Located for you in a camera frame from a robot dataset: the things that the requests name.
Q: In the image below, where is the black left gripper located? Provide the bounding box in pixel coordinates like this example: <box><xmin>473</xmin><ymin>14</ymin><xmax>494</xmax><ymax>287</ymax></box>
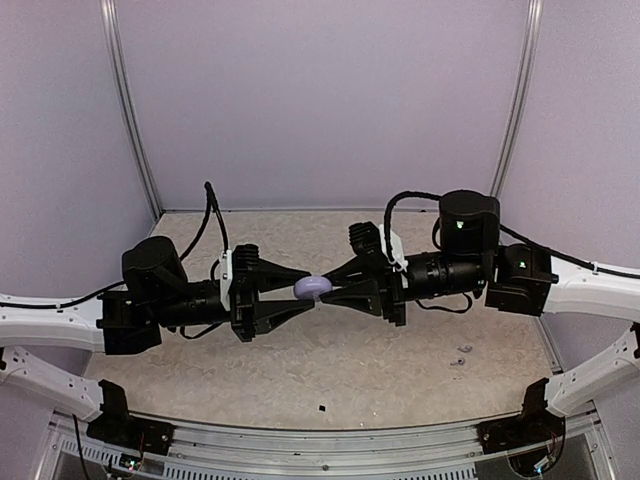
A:
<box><xmin>152</xmin><ymin>256</ymin><xmax>315</xmax><ymax>343</ymax></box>

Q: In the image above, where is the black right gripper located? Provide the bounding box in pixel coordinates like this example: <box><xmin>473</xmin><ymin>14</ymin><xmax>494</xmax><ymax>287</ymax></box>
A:
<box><xmin>321</xmin><ymin>249</ymin><xmax>489</xmax><ymax>326</ymax></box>

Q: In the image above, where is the purple round charging case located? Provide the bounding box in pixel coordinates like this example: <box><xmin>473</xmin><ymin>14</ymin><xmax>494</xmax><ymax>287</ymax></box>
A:
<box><xmin>293</xmin><ymin>275</ymin><xmax>333</xmax><ymax>301</ymax></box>

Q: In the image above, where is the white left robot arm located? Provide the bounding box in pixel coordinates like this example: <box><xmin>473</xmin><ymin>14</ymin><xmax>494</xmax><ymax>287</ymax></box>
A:
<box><xmin>1</xmin><ymin>236</ymin><xmax>315</xmax><ymax>445</ymax></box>

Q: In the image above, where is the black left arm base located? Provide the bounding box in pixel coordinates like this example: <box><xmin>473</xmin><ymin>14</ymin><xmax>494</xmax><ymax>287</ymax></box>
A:
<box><xmin>86</xmin><ymin>380</ymin><xmax>175</xmax><ymax>456</ymax></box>

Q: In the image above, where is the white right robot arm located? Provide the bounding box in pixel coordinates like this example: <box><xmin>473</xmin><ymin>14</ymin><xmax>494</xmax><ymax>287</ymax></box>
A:
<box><xmin>319</xmin><ymin>190</ymin><xmax>639</xmax><ymax>444</ymax></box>

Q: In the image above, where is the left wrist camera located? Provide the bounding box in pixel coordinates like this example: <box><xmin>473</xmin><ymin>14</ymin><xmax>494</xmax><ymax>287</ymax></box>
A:
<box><xmin>218</xmin><ymin>244</ymin><xmax>259</xmax><ymax>311</ymax></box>

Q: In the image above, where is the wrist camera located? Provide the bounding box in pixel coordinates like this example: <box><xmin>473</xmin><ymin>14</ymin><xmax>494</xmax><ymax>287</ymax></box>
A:
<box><xmin>218</xmin><ymin>244</ymin><xmax>259</xmax><ymax>311</ymax></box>
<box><xmin>349</xmin><ymin>221</ymin><xmax>397</xmax><ymax>271</ymax></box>

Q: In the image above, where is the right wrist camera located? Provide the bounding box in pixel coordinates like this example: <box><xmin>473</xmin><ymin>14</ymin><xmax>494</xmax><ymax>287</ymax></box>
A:
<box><xmin>349</xmin><ymin>221</ymin><xmax>397</xmax><ymax>271</ymax></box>

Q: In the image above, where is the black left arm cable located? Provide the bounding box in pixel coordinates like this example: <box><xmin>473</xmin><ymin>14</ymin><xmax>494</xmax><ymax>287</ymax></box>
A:
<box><xmin>0</xmin><ymin>180</ymin><xmax>234</xmax><ymax>307</ymax></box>

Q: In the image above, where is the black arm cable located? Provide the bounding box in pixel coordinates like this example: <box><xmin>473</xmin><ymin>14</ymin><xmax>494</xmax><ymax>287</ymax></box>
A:
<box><xmin>0</xmin><ymin>180</ymin><xmax>234</xmax><ymax>307</ymax></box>
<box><xmin>383</xmin><ymin>189</ymin><xmax>640</xmax><ymax>281</ymax></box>

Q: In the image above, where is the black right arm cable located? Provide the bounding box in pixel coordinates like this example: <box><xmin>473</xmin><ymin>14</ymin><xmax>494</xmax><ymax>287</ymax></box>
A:
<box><xmin>383</xmin><ymin>189</ymin><xmax>640</xmax><ymax>281</ymax></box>

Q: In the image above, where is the silver front aluminium rail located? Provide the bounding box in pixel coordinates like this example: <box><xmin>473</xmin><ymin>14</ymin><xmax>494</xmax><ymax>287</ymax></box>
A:
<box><xmin>47</xmin><ymin>397</ymin><xmax>609</xmax><ymax>480</ymax></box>

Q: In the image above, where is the right silver frame post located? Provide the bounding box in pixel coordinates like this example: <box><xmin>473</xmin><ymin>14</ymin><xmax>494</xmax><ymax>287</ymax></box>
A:
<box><xmin>489</xmin><ymin>0</ymin><xmax>544</xmax><ymax>198</ymax></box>

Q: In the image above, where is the silver frame post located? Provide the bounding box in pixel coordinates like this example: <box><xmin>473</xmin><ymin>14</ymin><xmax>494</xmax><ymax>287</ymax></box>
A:
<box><xmin>99</xmin><ymin>0</ymin><xmax>163</xmax><ymax>221</ymax></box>
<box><xmin>489</xmin><ymin>0</ymin><xmax>544</xmax><ymax>198</ymax></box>

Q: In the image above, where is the left silver frame post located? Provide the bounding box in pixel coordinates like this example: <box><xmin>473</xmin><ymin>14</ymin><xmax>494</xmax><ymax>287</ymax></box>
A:
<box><xmin>99</xmin><ymin>0</ymin><xmax>163</xmax><ymax>221</ymax></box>

